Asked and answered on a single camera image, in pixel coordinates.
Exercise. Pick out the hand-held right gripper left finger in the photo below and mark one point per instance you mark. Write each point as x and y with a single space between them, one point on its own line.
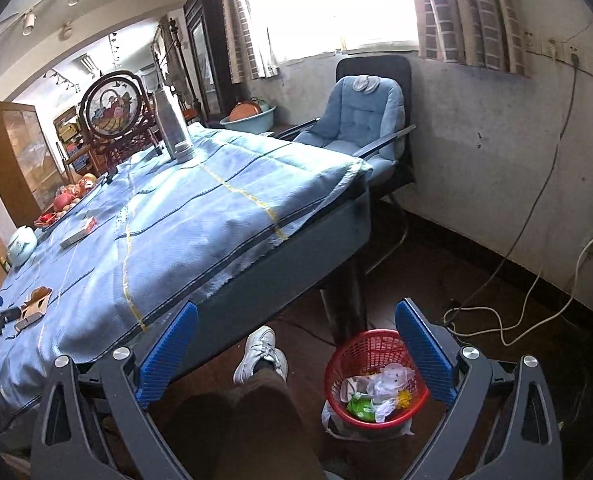
169 355

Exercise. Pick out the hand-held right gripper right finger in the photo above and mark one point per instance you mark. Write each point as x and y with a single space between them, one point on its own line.
424 350

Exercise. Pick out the yellow pom-pom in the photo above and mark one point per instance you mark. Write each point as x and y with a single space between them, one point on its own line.
404 399

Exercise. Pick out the white tissue paper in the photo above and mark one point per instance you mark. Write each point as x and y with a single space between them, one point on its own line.
379 392

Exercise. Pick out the red plastic basket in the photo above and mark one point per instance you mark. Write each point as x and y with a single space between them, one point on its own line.
346 360

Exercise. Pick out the green wrapper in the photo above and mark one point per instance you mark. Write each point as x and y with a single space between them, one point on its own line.
361 404

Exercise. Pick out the flat grey card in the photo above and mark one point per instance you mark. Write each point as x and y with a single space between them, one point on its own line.
29 321

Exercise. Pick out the brown cardboard piece with cutouts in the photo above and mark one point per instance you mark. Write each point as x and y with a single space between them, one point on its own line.
37 300

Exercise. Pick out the white green ceramic pot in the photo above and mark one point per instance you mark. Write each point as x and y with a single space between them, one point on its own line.
21 246

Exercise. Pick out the white sneaker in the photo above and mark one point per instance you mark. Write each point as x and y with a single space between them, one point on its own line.
259 357

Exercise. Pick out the black table leg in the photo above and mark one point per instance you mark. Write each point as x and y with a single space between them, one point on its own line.
346 300

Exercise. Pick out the flat grey box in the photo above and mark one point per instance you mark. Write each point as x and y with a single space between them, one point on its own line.
74 241

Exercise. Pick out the white bag under basket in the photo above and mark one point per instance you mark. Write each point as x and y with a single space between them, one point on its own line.
366 430

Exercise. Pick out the person's leg in brown trousers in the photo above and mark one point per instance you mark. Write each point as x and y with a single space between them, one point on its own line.
256 435

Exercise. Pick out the red white small box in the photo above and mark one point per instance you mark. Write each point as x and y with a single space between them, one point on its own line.
89 224

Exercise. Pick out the plate of fruit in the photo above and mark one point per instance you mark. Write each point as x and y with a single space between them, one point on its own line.
71 197

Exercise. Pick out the blue quilted tablecloth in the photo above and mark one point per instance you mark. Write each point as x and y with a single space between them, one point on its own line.
186 220

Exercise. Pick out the wooden glass-door cabinet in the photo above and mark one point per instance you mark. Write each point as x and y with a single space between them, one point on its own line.
21 160

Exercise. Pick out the cluttered wooden shelf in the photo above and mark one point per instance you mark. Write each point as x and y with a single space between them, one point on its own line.
74 135

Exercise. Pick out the grey thermos cap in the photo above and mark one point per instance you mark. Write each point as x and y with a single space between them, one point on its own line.
184 152

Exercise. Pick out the round framed decorative screen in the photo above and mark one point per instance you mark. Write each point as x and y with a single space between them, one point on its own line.
114 110

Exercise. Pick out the steel thermos bottle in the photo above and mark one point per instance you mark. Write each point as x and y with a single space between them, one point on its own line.
170 120

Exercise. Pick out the blue chair cushion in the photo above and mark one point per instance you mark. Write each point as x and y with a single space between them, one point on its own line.
361 115

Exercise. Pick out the teal plastic basin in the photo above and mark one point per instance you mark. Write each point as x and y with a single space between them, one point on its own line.
256 122

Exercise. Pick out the orange bowl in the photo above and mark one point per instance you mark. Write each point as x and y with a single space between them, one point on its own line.
244 110

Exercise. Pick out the black office chair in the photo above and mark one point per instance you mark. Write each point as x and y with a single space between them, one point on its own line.
376 67

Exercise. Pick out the dark tall display cabinet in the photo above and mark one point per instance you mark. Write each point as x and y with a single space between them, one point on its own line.
206 50

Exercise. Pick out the checked window curtain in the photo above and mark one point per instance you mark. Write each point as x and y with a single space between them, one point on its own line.
249 25
471 10

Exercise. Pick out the wall outlet strip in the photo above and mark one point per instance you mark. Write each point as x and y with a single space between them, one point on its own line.
571 52

